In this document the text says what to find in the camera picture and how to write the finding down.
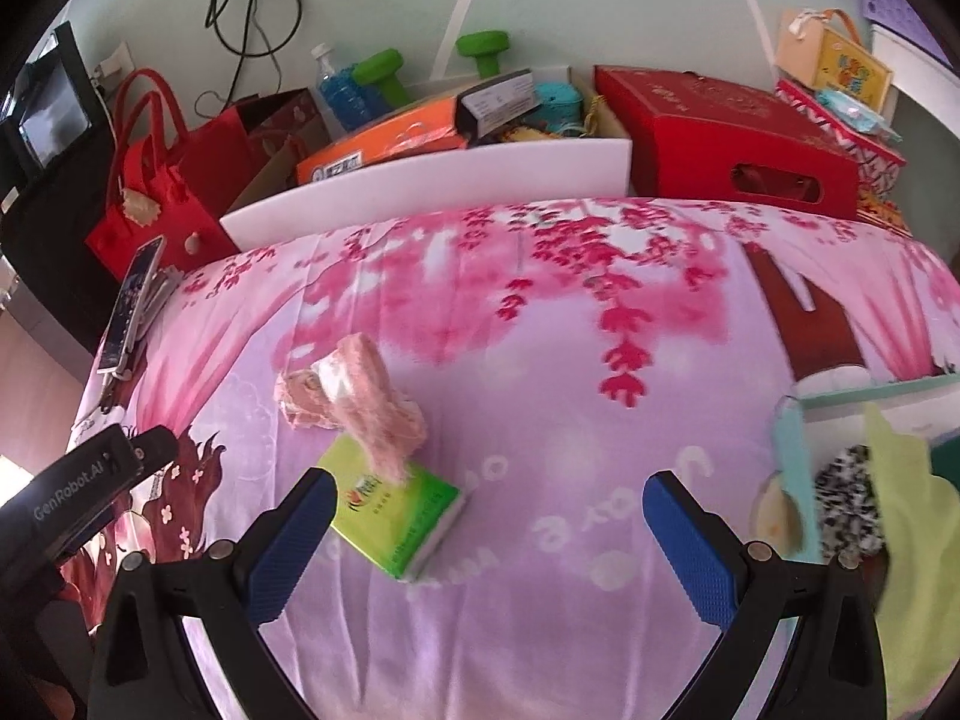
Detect white furniture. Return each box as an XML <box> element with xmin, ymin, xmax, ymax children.
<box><xmin>870</xmin><ymin>22</ymin><xmax>960</xmax><ymax>128</ymax></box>

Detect yellow gift box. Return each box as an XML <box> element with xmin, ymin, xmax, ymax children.
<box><xmin>775</xmin><ymin>9</ymin><xmax>895</xmax><ymax>121</ymax></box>

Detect green cloth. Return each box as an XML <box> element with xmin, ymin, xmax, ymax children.
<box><xmin>859</xmin><ymin>401</ymin><xmax>960</xmax><ymax>720</ymax></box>

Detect large red box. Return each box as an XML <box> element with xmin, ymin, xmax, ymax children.
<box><xmin>594</xmin><ymin>65</ymin><xmax>860</xmax><ymax>220</ymax></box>

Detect blue water bottle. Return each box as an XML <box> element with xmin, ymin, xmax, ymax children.
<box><xmin>310</xmin><ymin>43</ymin><xmax>368</xmax><ymax>132</ymax></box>

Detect green dumbbell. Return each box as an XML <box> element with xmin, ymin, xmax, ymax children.
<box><xmin>352</xmin><ymin>49</ymin><xmax>413</xmax><ymax>110</ymax></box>
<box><xmin>456</xmin><ymin>30</ymin><xmax>509</xmax><ymax>80</ymax></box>

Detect teal knitted item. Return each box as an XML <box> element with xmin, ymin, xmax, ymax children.
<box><xmin>534</xmin><ymin>79</ymin><xmax>586</xmax><ymax>137</ymax></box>

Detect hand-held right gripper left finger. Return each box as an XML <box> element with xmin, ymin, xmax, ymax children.
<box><xmin>88</xmin><ymin>467</ymin><xmax>338</xmax><ymax>720</ymax></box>

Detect leopard print scrunchie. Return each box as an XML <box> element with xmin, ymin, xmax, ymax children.
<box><xmin>814</xmin><ymin>444</ymin><xmax>890</xmax><ymax>560</ymax></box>

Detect green tissue pack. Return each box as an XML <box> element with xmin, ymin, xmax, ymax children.
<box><xmin>316</xmin><ymin>431</ymin><xmax>464</xmax><ymax>584</ymax></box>

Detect orange box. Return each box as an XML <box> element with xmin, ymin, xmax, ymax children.
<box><xmin>295</xmin><ymin>97</ymin><xmax>470</xmax><ymax>185</ymax></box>

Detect blue face mask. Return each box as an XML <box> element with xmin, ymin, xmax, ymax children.
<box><xmin>816</xmin><ymin>88</ymin><xmax>901</xmax><ymax>142</ymax></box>

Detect red paper bag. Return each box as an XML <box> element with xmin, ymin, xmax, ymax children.
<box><xmin>180</xmin><ymin>88</ymin><xmax>331</xmax><ymax>218</ymax></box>

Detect purple mat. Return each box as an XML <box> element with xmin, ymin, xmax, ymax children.
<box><xmin>855</xmin><ymin>0</ymin><xmax>953</xmax><ymax>68</ymax></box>

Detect wall socket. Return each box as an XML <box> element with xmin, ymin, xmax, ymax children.
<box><xmin>90</xmin><ymin>41</ymin><xmax>136</xmax><ymax>87</ymax></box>

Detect smartphone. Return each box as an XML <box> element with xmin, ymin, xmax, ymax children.
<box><xmin>97</xmin><ymin>235</ymin><xmax>167</xmax><ymax>376</ymax></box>

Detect black monitor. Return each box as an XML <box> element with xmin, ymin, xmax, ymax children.
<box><xmin>0</xmin><ymin>22</ymin><xmax>113</xmax><ymax>181</ymax></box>

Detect cartoon printed bed sheet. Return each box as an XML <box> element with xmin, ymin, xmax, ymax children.
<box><xmin>56</xmin><ymin>195</ymin><xmax>960</xmax><ymax>720</ymax></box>

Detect white storage box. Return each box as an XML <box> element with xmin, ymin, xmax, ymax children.
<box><xmin>219</xmin><ymin>64</ymin><xmax>635</xmax><ymax>252</ymax></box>

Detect red felt bag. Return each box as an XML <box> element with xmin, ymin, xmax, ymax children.
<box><xmin>85</xmin><ymin>69</ymin><xmax>241</xmax><ymax>278</ymax></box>

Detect red patterned box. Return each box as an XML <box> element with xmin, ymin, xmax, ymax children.
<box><xmin>775</xmin><ymin>79</ymin><xmax>908</xmax><ymax>196</ymax></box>

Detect pink knitted hair tie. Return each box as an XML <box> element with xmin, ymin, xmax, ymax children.
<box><xmin>274</xmin><ymin>334</ymin><xmax>428</xmax><ymax>481</ymax></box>

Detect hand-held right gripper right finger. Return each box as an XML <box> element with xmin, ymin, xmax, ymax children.
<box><xmin>643</xmin><ymin>471</ymin><xmax>890</xmax><ymax>720</ymax></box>

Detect black box with label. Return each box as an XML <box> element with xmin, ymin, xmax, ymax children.
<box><xmin>456</xmin><ymin>69</ymin><xmax>537</xmax><ymax>147</ymax></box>

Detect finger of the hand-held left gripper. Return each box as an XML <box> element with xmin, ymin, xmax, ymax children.
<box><xmin>133</xmin><ymin>426</ymin><xmax>181</xmax><ymax>475</ymax></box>

